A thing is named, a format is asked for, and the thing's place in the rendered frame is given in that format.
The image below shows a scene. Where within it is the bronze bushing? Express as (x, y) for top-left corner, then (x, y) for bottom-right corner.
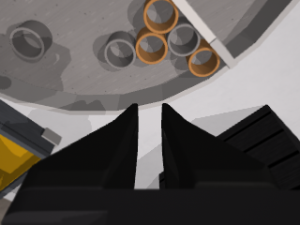
(143, 0), (178, 34)
(186, 39), (220, 77)
(135, 26), (168, 65)

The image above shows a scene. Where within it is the dark grey divided bin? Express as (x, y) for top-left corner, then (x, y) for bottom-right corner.
(0, 99), (54, 200)

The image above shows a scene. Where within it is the grey metal bushing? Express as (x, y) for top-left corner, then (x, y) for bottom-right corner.
(9, 20), (53, 60)
(166, 17), (201, 56)
(104, 31), (136, 69)

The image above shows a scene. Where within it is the grey round turntable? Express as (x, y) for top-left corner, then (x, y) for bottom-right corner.
(0, 0), (300, 115)

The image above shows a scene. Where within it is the yellow bin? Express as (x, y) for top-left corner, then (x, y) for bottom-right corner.
(0, 135), (41, 191)

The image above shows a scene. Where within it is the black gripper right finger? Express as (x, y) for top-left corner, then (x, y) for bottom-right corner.
(161, 103), (281, 190)

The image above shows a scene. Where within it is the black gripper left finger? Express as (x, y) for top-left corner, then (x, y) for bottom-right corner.
(18, 103), (139, 191)

